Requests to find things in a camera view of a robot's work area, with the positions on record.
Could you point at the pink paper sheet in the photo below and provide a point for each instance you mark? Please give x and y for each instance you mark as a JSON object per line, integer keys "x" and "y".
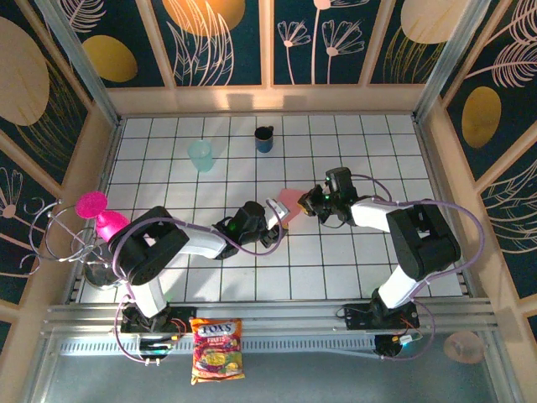
{"x": 289, "y": 197}

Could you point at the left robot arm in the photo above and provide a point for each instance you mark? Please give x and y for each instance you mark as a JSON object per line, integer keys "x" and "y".
{"x": 201, "y": 243}

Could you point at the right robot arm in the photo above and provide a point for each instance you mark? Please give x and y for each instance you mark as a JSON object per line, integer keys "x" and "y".
{"x": 369, "y": 214}

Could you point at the dark blue mug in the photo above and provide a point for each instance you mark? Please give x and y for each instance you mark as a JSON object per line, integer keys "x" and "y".
{"x": 264, "y": 142}

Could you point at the translucent teal plastic cup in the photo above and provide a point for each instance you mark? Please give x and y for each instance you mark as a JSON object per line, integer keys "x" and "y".
{"x": 201, "y": 157}

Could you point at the Fox's fruit candy bag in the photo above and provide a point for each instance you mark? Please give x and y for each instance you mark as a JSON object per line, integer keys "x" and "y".
{"x": 216, "y": 350}

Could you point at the magenta plastic goblet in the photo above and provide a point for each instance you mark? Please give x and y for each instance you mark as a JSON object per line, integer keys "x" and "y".
{"x": 90, "y": 204}

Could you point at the clear round suction disc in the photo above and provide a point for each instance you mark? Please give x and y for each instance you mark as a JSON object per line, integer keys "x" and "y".
{"x": 463, "y": 346}

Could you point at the aluminium front rail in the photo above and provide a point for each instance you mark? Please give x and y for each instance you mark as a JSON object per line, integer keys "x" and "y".
{"x": 272, "y": 319}

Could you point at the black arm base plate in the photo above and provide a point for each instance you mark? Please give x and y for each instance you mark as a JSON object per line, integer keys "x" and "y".
{"x": 182, "y": 315}
{"x": 356, "y": 315}

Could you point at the aluminium frame post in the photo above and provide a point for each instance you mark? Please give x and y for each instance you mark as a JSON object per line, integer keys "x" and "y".
{"x": 79, "y": 63}
{"x": 451, "y": 63}

